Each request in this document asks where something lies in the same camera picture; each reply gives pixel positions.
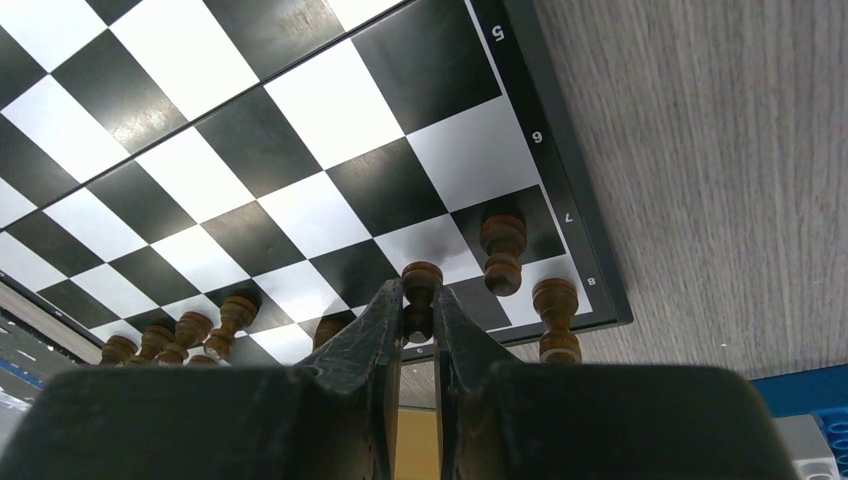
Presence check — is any dark pawn on board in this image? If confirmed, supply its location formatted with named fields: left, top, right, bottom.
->
left=480, top=214, right=527, bottom=297

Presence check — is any dark pawn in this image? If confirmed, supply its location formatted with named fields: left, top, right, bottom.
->
left=401, top=261, right=443, bottom=343
left=480, top=214, right=527, bottom=297

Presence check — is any blue and grey lego block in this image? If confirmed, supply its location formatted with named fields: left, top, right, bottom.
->
left=752, top=365, right=847, bottom=479

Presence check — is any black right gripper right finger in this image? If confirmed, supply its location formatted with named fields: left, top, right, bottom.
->
left=433, top=287, right=796, bottom=479

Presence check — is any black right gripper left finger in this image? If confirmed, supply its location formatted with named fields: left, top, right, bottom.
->
left=1, top=279, right=403, bottom=479

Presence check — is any black and white chessboard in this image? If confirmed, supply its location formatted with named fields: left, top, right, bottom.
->
left=1, top=1, right=633, bottom=364

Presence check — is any gold square metal tin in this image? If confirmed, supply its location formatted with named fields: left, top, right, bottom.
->
left=394, top=409, right=440, bottom=480

